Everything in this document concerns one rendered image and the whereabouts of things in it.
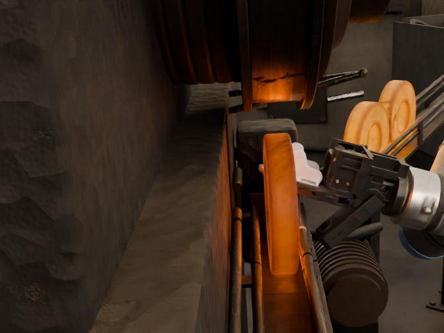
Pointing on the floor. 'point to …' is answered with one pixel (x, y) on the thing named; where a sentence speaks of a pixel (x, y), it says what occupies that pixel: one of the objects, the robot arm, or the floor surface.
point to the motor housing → (352, 286)
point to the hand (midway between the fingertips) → (265, 174)
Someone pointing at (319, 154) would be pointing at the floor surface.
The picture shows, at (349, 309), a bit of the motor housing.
